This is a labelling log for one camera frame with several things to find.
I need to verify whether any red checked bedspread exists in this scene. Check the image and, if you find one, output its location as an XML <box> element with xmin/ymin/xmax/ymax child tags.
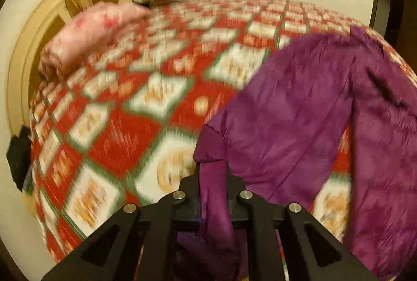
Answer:
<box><xmin>29</xmin><ymin>0</ymin><xmax>417</xmax><ymax>264</ymax></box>

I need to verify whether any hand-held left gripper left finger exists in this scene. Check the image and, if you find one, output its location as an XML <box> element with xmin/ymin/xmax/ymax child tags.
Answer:
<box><xmin>41</xmin><ymin>175</ymin><xmax>203</xmax><ymax>281</ymax></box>

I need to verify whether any cream wooden headboard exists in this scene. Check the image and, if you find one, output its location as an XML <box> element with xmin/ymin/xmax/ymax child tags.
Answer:
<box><xmin>7</xmin><ymin>0</ymin><xmax>173</xmax><ymax>138</ymax></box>

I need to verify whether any pink folded blanket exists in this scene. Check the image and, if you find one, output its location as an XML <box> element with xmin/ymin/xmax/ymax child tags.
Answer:
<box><xmin>39</xmin><ymin>3</ymin><xmax>150</xmax><ymax>81</ymax></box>

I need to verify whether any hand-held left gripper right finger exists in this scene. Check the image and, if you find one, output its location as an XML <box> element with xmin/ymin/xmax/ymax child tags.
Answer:
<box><xmin>226</xmin><ymin>175</ymin><xmax>376</xmax><ymax>281</ymax></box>

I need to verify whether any dark cloth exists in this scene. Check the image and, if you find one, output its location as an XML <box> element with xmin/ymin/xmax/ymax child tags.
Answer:
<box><xmin>7</xmin><ymin>126</ymin><xmax>33</xmax><ymax>192</ymax></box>

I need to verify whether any purple puffer jacket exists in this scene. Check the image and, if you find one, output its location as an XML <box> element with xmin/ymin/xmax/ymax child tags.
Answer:
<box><xmin>173</xmin><ymin>25</ymin><xmax>417</xmax><ymax>281</ymax></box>

